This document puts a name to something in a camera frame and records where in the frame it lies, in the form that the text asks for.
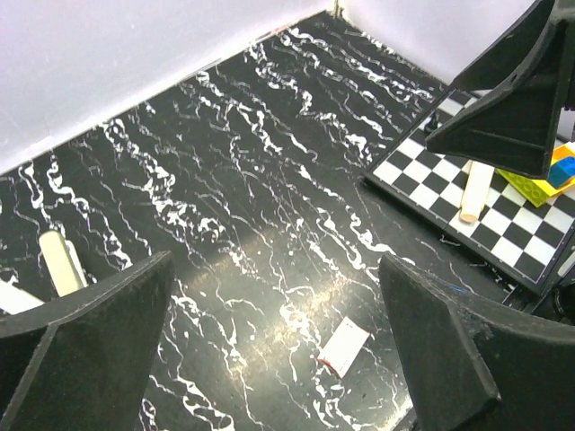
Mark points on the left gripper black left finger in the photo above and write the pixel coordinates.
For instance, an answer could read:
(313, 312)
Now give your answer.
(82, 361)

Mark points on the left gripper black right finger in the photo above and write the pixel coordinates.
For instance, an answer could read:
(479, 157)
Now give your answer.
(474, 364)

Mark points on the blue toy brick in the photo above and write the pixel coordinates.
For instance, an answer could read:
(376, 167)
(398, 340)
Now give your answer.
(561, 172)

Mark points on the white black stapler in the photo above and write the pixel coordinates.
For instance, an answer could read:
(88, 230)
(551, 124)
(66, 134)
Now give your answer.
(14, 299)

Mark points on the red white staple box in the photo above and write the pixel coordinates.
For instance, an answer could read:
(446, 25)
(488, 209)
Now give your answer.
(343, 346)

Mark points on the black white checkered board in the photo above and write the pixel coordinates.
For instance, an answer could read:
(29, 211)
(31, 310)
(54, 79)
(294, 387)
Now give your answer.
(522, 227)

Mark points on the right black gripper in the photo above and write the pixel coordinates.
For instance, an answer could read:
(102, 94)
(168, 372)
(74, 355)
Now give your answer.
(527, 77)

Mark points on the beige stapler top part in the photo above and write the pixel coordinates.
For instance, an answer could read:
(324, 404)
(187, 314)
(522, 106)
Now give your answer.
(62, 262)

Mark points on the wooden peg doll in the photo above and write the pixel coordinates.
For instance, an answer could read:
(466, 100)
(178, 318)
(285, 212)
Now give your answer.
(475, 192)

